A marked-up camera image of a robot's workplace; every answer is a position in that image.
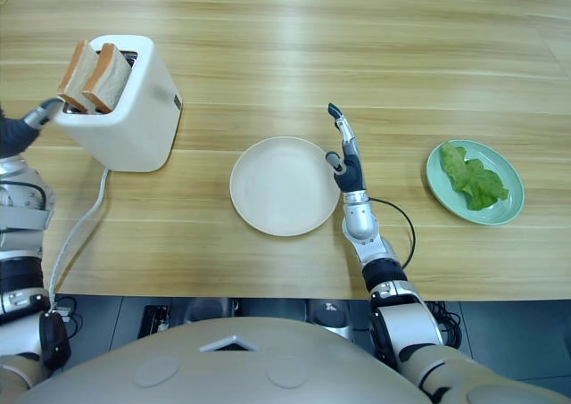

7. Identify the bread slice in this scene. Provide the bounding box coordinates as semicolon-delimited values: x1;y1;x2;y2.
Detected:
56;39;99;113
81;42;133;114

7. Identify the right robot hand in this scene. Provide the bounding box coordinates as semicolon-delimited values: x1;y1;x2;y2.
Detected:
325;103;368;194

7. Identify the robot body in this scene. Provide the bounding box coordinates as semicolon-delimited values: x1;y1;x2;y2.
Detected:
12;317;433;404

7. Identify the cream toaster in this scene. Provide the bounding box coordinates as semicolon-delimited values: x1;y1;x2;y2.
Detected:
54;34;184;173

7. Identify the white cord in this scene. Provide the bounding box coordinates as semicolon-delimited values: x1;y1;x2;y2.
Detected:
47;167;111;317

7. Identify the green lettuce leaf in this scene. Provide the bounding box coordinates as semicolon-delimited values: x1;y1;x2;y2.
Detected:
439;141;509;211

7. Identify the green plate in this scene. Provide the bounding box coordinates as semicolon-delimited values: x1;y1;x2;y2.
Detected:
425;139;526;226

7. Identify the black cable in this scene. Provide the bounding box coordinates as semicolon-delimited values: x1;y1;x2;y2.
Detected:
366;196;417;270

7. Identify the cream plate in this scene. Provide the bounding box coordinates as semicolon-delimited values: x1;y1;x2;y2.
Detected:
229;136;343;237

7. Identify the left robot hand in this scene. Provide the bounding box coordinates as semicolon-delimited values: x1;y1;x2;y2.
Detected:
0;97;62;159

